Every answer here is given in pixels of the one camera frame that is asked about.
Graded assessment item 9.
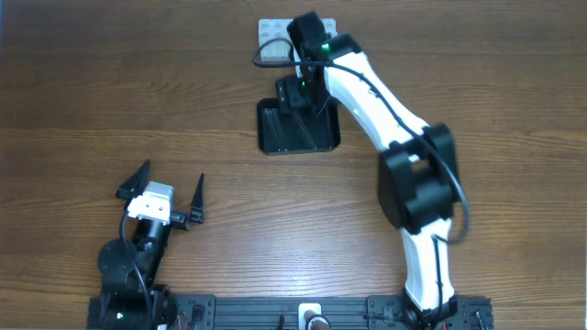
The mounting rail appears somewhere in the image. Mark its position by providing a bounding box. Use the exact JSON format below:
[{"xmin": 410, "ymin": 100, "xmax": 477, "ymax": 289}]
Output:
[{"xmin": 86, "ymin": 293, "xmax": 496, "ymax": 330}]

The white test tube rack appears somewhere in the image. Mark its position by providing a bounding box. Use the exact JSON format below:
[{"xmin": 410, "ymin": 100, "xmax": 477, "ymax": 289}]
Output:
[{"xmin": 258, "ymin": 17, "xmax": 338, "ymax": 79}]

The black tray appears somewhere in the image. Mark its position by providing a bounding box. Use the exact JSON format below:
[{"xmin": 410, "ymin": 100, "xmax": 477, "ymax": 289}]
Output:
[{"xmin": 255, "ymin": 96, "xmax": 342, "ymax": 157}]

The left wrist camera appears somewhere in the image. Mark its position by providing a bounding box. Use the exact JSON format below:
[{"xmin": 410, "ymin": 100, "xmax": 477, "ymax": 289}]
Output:
[{"xmin": 126, "ymin": 181, "xmax": 176, "ymax": 226}]

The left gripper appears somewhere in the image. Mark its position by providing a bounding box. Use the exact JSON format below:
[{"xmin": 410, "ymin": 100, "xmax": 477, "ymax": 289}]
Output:
[{"xmin": 115, "ymin": 159, "xmax": 206, "ymax": 232}]

